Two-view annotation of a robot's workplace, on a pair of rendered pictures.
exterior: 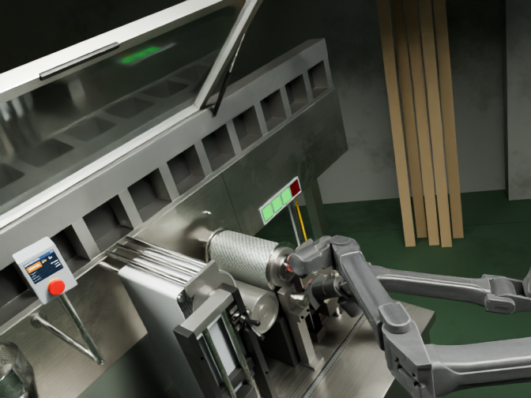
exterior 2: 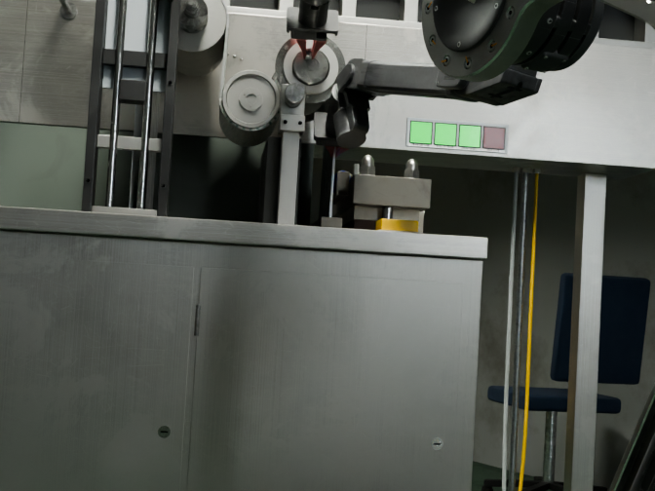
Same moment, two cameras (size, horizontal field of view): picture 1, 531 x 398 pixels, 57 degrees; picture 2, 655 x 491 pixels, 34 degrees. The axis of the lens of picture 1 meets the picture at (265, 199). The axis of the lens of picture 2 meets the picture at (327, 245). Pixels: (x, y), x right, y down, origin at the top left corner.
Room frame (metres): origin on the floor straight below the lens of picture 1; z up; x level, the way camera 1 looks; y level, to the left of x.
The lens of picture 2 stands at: (-0.56, -1.35, 0.77)
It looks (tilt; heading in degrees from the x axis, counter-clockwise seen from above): 3 degrees up; 37
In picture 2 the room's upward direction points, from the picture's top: 3 degrees clockwise
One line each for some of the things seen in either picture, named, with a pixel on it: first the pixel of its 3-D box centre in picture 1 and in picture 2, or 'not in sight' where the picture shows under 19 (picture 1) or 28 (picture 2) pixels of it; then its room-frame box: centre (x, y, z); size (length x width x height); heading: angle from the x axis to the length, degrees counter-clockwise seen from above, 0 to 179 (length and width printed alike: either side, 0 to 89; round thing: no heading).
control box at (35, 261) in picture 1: (47, 272); not in sight; (0.79, 0.43, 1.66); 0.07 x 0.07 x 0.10; 31
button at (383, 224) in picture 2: not in sight; (396, 227); (1.08, -0.27, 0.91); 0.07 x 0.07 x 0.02; 43
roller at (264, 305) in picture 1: (233, 300); (249, 109); (1.15, 0.18, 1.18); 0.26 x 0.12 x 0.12; 43
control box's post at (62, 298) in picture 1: (80, 327); not in sight; (0.80, 0.43, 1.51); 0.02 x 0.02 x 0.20
